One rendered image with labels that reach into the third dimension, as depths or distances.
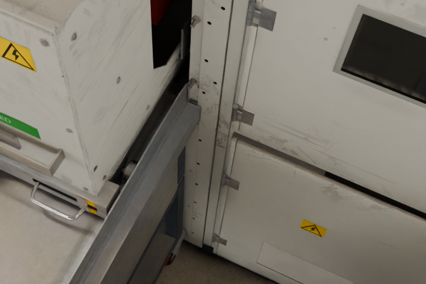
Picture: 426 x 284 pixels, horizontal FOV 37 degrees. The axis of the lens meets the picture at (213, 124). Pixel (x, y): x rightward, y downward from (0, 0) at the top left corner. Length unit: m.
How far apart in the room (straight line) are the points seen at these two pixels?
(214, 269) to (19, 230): 0.96
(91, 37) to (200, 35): 0.34
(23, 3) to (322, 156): 0.69
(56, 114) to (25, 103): 0.05
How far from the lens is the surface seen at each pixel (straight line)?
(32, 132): 1.05
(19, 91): 0.94
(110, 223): 1.18
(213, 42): 1.14
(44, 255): 1.21
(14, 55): 0.86
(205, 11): 1.09
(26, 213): 1.25
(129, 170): 1.20
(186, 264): 2.07
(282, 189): 1.44
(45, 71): 0.84
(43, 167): 1.03
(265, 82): 1.13
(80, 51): 0.83
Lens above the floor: 1.97
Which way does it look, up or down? 60 degrees down
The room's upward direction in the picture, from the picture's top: 6 degrees clockwise
